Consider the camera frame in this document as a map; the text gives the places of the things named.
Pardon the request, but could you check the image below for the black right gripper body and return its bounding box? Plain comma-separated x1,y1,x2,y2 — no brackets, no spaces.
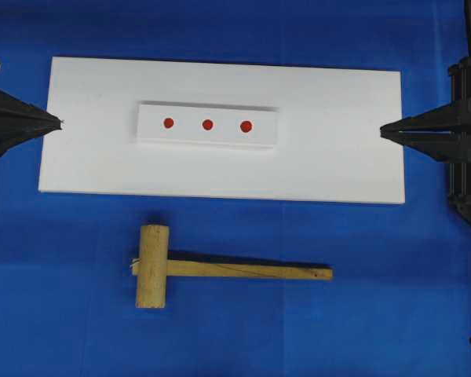
447,57,471,209

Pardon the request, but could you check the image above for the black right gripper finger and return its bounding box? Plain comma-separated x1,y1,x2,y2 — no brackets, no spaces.
381,132,471,163
380,101,471,134

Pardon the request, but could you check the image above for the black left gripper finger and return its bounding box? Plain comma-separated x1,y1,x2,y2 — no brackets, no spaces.
0,90,61,130
0,126,61,157

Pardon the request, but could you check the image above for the wooden mallet hammer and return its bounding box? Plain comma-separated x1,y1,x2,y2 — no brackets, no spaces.
130,225,334,309

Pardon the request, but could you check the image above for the red dot mark left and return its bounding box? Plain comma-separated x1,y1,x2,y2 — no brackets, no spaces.
163,118,174,129

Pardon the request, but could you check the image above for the red dot mark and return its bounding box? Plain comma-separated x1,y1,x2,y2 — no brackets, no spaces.
202,119,214,130
163,118,174,129
240,120,253,133

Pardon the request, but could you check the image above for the red dot mark middle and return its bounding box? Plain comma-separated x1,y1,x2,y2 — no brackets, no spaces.
202,119,214,130

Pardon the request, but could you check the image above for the red dot mark right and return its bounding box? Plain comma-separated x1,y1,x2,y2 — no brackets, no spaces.
240,120,253,133

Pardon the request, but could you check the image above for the large white foam board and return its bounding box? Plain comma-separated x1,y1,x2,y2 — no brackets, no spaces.
38,57,405,204

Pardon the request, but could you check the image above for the blue table cloth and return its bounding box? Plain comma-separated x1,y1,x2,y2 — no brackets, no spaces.
0,1,471,376

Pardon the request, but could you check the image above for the small white raised block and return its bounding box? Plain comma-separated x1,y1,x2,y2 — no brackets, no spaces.
137,104,278,148

